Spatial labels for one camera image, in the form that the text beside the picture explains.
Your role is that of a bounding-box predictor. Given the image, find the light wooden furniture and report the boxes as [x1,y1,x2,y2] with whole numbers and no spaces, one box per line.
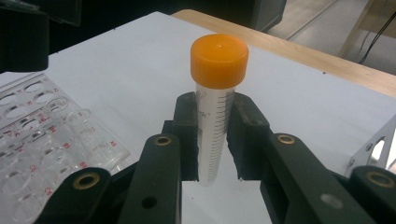
[337,0,396,68]

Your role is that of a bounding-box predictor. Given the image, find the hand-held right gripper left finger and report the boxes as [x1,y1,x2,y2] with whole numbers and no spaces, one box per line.
[117,91,201,224]

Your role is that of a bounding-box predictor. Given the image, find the black hanging cable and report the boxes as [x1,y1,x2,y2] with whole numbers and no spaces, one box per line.
[358,10,396,65]

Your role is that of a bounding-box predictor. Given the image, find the metal test tube rack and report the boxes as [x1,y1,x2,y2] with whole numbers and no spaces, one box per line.
[344,114,396,178]

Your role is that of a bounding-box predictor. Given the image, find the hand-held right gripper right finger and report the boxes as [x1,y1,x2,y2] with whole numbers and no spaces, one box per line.
[227,91,376,224]

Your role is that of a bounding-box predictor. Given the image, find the clear acrylic tube rack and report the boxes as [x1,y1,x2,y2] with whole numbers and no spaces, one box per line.
[0,72,132,224]

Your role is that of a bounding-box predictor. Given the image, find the orange-capped test tube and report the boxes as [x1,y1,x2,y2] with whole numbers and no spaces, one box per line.
[190,33,250,188]

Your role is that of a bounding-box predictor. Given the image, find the black cabinet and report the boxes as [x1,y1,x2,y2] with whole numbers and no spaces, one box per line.
[248,0,288,32]

